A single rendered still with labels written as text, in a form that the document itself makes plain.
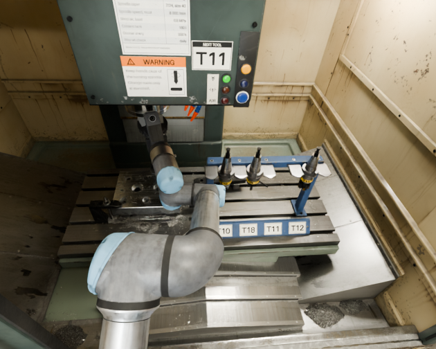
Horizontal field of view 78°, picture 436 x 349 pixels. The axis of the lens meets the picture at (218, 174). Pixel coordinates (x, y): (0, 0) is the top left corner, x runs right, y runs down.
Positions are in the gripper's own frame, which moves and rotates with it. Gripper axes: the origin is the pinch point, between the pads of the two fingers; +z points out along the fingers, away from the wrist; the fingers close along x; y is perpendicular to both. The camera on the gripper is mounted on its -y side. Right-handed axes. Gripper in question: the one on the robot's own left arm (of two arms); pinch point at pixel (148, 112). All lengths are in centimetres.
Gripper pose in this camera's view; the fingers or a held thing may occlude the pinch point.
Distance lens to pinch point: 106.2
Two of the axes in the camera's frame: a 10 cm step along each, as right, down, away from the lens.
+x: 9.4, -2.2, 2.8
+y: -0.6, 6.7, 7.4
